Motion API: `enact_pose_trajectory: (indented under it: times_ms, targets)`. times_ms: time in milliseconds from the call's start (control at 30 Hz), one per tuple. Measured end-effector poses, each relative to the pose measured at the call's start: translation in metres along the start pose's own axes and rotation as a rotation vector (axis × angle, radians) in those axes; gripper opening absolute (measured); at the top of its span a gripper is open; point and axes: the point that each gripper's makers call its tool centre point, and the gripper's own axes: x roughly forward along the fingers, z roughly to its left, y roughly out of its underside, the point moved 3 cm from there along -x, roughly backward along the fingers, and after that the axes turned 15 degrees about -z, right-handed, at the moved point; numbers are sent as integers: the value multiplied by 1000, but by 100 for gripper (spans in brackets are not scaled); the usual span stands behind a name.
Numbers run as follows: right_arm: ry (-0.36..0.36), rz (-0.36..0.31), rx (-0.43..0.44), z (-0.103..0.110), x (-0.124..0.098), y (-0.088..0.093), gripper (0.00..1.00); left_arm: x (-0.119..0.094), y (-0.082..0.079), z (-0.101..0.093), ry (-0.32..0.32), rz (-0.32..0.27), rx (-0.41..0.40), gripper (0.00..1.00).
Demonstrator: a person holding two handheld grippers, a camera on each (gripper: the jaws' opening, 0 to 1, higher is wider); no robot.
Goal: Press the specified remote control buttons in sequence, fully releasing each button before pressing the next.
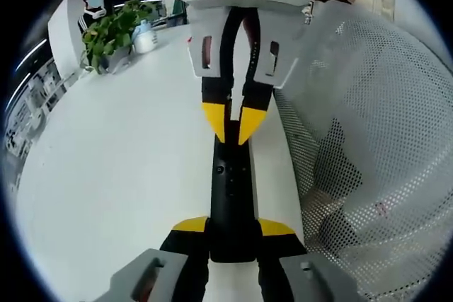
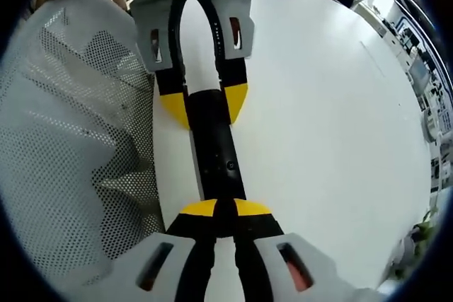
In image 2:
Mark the grey mesh office chair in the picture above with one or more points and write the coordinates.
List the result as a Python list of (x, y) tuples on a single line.
[(53, 121)]

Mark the green potted plant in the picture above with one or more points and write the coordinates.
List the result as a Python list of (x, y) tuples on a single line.
[(426, 226)]

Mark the black remote control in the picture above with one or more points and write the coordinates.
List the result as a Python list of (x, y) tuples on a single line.
[(216, 146)]

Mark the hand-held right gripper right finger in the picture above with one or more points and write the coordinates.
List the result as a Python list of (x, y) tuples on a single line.
[(262, 224)]

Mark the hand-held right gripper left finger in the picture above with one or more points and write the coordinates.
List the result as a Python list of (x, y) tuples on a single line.
[(184, 249)]

